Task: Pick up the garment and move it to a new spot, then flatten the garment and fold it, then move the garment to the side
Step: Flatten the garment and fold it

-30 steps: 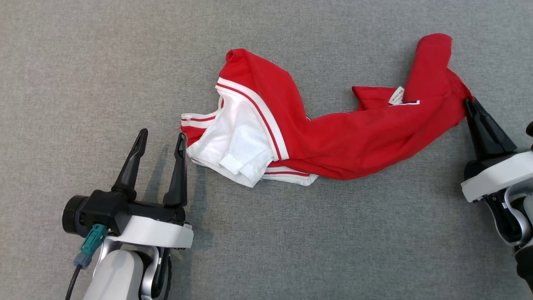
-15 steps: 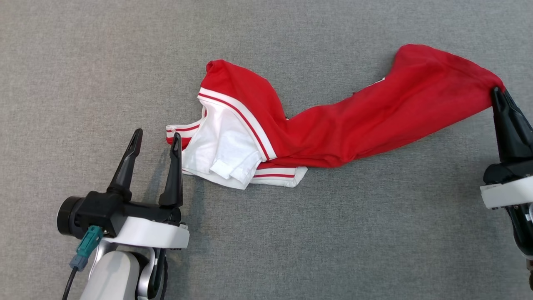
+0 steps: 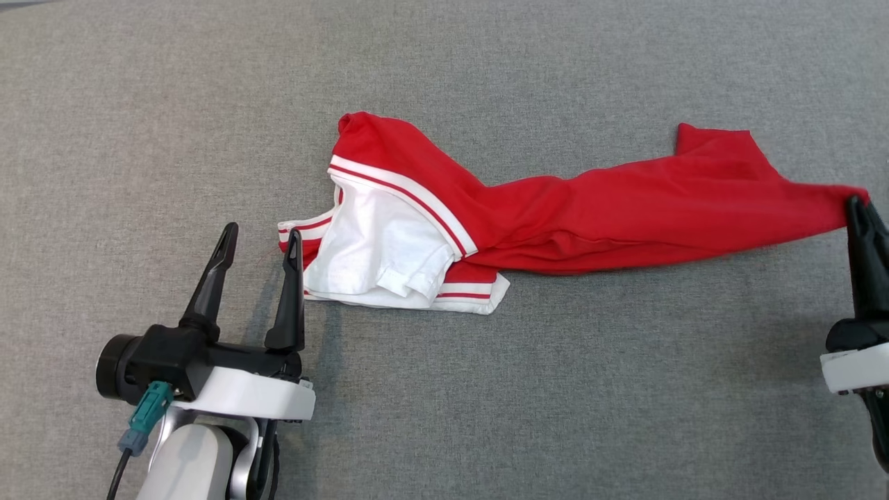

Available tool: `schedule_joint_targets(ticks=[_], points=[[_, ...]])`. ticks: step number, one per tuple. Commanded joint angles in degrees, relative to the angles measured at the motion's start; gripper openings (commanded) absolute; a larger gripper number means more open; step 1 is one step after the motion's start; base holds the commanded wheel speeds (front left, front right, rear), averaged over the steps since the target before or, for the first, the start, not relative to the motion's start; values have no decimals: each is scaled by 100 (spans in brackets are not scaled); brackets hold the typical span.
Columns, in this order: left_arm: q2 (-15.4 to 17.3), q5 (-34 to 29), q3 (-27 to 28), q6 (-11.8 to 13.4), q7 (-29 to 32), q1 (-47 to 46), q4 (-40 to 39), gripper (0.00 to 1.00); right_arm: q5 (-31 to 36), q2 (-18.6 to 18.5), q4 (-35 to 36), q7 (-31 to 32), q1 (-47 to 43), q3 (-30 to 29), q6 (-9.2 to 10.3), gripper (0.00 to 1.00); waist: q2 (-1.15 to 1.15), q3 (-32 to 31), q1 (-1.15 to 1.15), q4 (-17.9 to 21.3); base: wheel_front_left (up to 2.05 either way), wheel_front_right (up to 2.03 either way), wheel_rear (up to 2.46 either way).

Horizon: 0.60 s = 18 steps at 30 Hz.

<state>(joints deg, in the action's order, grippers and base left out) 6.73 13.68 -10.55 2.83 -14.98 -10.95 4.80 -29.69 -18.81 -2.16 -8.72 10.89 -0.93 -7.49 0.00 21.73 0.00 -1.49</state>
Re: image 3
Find black camera cable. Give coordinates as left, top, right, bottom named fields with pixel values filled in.
left=104, top=450, right=134, bottom=500

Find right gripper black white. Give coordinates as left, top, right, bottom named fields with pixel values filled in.
left=820, top=196, right=889, bottom=395

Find teal camera cable connector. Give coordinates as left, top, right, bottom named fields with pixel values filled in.
left=117, top=381, right=174, bottom=457

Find red shorts with white label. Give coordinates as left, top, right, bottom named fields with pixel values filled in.
left=278, top=111, right=870, bottom=315

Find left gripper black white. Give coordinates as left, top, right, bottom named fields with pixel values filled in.
left=170, top=222, right=317, bottom=422

